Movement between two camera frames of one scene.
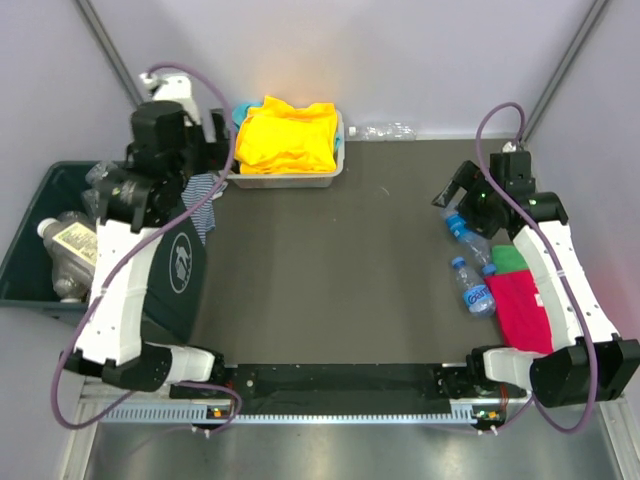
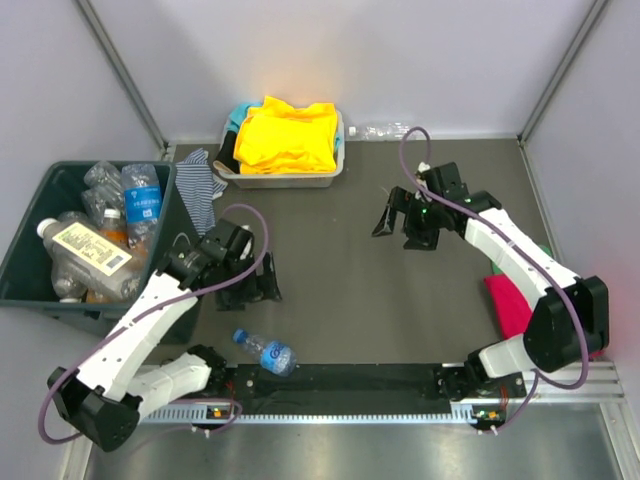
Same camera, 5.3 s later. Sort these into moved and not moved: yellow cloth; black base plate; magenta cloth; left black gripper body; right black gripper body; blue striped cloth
Moved: right black gripper body; left black gripper body
Not moved: black base plate; magenta cloth; blue striped cloth; yellow cloth
